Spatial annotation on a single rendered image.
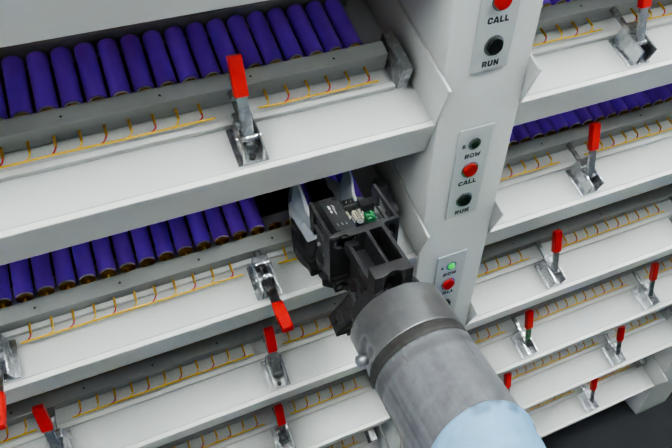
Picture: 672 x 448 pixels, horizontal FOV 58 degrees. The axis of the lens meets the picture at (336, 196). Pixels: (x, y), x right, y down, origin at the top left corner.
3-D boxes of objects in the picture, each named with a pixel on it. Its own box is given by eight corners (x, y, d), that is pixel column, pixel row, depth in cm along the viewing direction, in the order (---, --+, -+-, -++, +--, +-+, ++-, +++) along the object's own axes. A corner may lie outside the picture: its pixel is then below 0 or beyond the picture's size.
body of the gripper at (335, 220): (375, 178, 60) (436, 262, 52) (372, 239, 66) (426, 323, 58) (303, 199, 58) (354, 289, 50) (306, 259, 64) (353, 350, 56)
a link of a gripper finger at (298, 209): (292, 153, 66) (335, 202, 60) (295, 193, 70) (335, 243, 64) (266, 162, 65) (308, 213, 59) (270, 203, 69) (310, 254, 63)
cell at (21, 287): (27, 243, 66) (37, 297, 63) (9, 248, 65) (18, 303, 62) (22, 236, 64) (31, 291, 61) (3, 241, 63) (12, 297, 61)
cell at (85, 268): (86, 227, 67) (98, 279, 65) (69, 232, 67) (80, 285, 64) (83, 220, 66) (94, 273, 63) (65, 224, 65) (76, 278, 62)
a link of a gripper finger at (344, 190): (347, 141, 68) (372, 194, 61) (347, 181, 72) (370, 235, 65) (320, 145, 67) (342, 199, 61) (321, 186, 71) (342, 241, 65)
